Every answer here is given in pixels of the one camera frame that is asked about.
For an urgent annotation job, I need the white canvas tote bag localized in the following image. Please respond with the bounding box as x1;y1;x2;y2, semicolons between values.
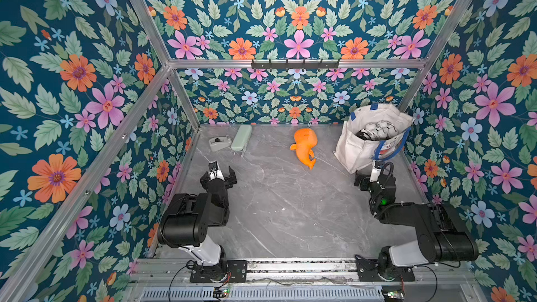
334;103;413;173

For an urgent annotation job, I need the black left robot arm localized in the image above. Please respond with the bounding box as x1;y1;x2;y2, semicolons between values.
157;162;248;284

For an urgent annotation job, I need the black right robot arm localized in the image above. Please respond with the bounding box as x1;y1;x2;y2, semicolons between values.
355;172;478;282

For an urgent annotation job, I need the small white grey device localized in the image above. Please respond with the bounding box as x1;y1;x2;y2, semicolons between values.
208;136;232;152

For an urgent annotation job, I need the mint green glasses case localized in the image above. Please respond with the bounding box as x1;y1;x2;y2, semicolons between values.
231;124;253;152

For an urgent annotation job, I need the orange plush whale toy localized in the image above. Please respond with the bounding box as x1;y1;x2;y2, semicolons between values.
289;128;317;170

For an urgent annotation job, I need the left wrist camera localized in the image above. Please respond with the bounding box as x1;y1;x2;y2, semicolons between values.
208;161;225;180

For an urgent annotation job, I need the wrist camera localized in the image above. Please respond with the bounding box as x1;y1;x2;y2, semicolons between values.
369;160;386;183
208;161;225;180

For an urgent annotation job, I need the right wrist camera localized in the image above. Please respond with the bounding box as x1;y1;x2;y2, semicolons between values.
369;160;386;183

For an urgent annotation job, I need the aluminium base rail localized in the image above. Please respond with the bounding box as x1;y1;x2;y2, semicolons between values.
131;257;478;285

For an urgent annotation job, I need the black hook rail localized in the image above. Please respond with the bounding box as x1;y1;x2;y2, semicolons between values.
250;59;340;71

